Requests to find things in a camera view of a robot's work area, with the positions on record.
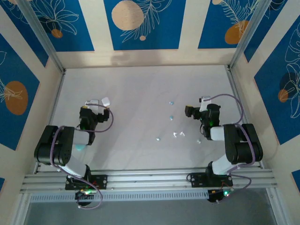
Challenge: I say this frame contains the aluminium frame post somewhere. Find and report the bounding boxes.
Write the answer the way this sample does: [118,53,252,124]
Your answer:
[266,187,286,225]
[17,0,66,73]
[228,0,274,70]
[11,192,32,225]

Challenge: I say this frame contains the grey slotted cable duct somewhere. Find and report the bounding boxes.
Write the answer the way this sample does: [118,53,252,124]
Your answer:
[29,189,210,203]

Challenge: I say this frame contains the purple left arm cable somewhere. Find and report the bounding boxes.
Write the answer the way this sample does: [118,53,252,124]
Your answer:
[50,102,115,210]

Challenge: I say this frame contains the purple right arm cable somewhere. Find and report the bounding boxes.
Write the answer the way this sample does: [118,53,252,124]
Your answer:
[203,93,256,204]

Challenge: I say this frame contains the aluminium side rail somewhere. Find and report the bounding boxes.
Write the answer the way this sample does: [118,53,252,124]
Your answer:
[225,65,264,168]
[34,70,67,174]

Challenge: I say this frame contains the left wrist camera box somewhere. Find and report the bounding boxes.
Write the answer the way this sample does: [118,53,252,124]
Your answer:
[84,99,105,111]

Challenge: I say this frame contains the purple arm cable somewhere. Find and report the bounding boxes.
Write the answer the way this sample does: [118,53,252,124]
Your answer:
[50,102,115,210]
[203,93,256,204]

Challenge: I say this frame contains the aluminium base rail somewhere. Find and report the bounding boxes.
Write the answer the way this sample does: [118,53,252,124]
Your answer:
[20,167,278,194]

